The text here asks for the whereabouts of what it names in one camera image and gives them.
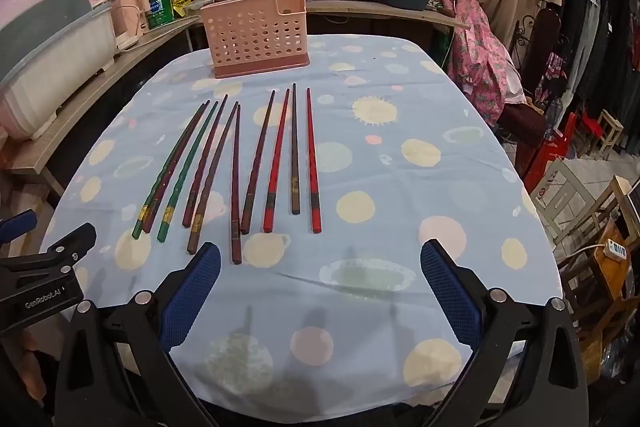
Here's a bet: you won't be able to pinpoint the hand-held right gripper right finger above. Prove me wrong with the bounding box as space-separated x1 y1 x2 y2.
420 239 591 427

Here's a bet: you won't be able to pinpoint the wooden back counter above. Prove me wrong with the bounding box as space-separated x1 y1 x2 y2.
304 0 472 31

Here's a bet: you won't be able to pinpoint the hanging clothes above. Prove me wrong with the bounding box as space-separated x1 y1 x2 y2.
540 0 640 108

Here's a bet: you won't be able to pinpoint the plain brown chopstick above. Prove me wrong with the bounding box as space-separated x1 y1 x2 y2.
290 83 301 215

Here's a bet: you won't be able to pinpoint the pink floral cloth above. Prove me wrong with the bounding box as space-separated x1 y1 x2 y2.
446 0 527 128

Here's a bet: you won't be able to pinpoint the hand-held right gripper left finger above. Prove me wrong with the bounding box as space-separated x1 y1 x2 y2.
55 242 223 427

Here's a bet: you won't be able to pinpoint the maroon twisted chopstick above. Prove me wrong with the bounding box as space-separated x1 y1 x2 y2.
240 90 276 235
182 94 229 228

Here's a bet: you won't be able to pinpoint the dark metal chair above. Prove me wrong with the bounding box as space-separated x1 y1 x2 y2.
497 7 562 178

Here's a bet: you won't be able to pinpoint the pink perforated utensil holder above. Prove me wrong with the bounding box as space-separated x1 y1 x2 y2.
200 0 311 80

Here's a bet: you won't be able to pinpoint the light blue dotted tablecloth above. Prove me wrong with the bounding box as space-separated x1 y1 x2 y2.
42 34 563 408

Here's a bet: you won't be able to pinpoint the green labelled packet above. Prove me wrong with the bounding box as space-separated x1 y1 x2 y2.
147 0 174 30

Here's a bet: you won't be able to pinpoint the white power strip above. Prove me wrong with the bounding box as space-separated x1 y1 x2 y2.
602 239 629 264

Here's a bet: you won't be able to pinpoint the white dish drainer bin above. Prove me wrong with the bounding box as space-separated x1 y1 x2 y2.
0 0 119 141

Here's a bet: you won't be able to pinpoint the wooden side counter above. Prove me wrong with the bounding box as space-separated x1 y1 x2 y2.
7 14 202 190

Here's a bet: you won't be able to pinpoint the red plastic stool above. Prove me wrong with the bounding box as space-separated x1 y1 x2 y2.
520 111 601 180

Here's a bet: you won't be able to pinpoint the white wooden chair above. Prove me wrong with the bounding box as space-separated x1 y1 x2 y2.
529 157 618 250

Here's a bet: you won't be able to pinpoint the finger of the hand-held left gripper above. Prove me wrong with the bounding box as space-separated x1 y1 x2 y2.
0 223 97 278
0 210 39 242

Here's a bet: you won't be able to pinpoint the pink electric kettle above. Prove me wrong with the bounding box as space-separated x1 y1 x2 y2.
112 0 151 50

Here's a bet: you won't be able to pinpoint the small wooden stool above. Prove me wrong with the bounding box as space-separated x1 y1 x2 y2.
585 109 626 160

